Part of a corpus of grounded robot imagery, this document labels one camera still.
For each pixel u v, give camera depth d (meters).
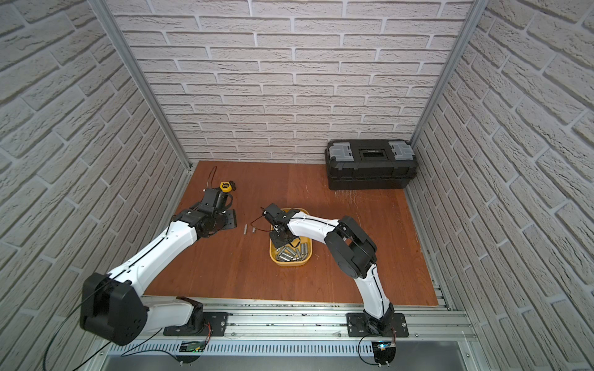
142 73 0.86
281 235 0.79
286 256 0.87
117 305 0.40
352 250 0.52
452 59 0.80
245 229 0.95
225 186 1.09
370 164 1.02
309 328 0.74
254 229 0.95
